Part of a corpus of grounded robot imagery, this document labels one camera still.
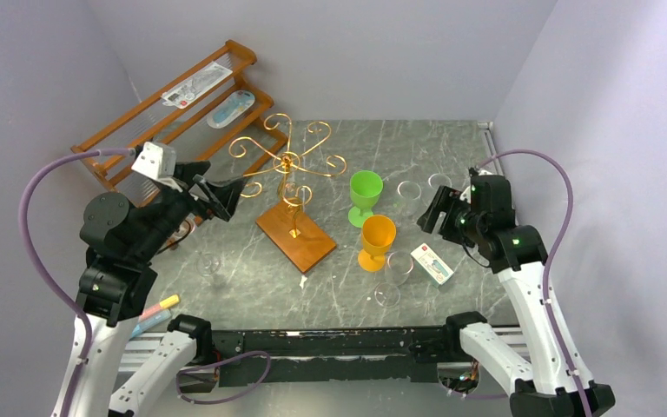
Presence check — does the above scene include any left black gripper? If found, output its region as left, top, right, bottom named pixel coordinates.
left=134, top=160, right=248, bottom=261

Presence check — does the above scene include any clear wine glass back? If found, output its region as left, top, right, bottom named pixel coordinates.
left=397, top=173, right=452, bottom=218

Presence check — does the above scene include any clear wine glass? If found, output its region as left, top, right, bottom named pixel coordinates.
left=195, top=253, right=221, bottom=286
left=373, top=251, right=413, bottom=308
left=397, top=173, right=452, bottom=218

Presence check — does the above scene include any orange plastic wine glass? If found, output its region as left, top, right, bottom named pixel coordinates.
left=358, top=215, right=397, bottom=273

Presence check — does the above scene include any green plastic wine glass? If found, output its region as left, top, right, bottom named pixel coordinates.
left=347, top=170, right=384, bottom=228

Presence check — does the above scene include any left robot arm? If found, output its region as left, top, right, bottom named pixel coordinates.
left=54, top=162, right=248, bottom=416

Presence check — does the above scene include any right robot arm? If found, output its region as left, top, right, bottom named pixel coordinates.
left=417, top=171, right=616, bottom=416

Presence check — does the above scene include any clear wine glass left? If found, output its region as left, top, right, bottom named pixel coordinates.
left=195, top=253, right=221, bottom=286

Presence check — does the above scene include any clear wine glass front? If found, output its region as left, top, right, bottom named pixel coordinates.
left=373, top=251, right=413, bottom=308

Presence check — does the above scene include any wooden shelf rack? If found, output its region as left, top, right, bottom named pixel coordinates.
left=70, top=38, right=290, bottom=209

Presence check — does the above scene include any small white red box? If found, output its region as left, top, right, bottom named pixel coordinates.
left=410, top=243, right=454, bottom=287

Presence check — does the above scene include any blue white packaged item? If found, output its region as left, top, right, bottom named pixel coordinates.
left=206, top=90, right=256, bottom=129

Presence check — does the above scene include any yellow highlighter pen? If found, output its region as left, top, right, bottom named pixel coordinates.
left=158, top=295, right=180, bottom=309

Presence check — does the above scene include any pink highlighter pen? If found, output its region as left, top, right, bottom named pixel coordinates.
left=138, top=304, right=163, bottom=322

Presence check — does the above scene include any white packaged item top shelf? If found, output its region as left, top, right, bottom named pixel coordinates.
left=161, top=62, right=233, bottom=109

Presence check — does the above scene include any blue highlighter pen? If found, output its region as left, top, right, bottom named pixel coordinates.
left=130, top=310, right=172, bottom=338

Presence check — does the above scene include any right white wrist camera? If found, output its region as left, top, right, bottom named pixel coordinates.
left=459, top=185, right=474, bottom=203

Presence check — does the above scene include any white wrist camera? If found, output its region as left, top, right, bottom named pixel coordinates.
left=131, top=142, right=177, bottom=182
left=459, top=185, right=474, bottom=203

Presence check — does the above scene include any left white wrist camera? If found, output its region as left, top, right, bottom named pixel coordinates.
left=131, top=142, right=177, bottom=182

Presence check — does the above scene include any gold wire glass rack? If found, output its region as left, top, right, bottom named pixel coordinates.
left=228, top=113, right=347, bottom=275

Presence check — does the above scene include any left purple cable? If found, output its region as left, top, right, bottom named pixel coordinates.
left=17, top=147, right=138, bottom=417

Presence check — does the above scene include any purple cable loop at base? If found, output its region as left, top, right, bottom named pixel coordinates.
left=175, top=350, right=273, bottom=406

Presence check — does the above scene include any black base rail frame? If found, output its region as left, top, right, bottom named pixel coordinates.
left=213, top=326, right=472, bottom=387

